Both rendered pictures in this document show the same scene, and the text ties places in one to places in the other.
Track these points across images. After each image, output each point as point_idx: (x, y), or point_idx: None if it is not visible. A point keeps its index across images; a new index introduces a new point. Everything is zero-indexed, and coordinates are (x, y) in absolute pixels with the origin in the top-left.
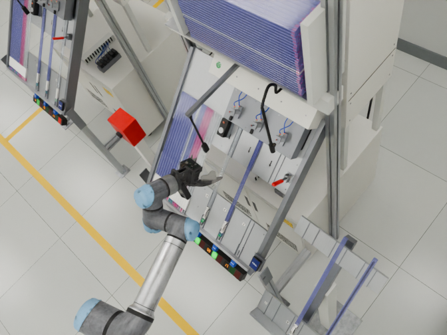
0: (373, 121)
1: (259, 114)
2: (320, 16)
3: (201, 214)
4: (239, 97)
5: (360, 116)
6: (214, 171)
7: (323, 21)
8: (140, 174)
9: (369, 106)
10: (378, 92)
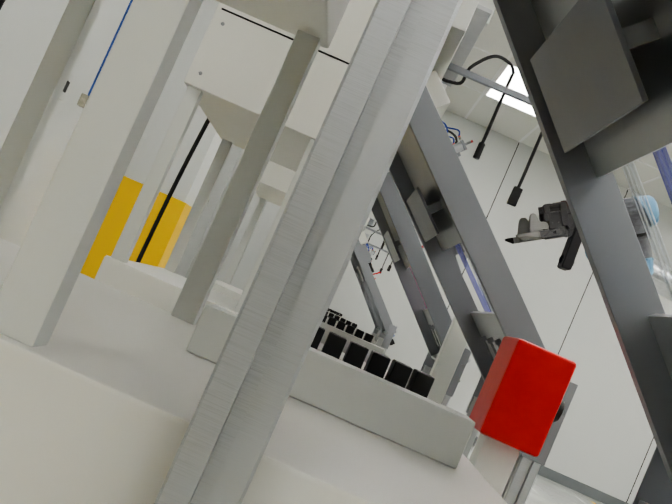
0: (185, 249)
1: (449, 136)
2: None
3: None
4: (446, 126)
5: (158, 267)
6: (521, 219)
7: None
8: (573, 385)
9: (148, 244)
10: (219, 174)
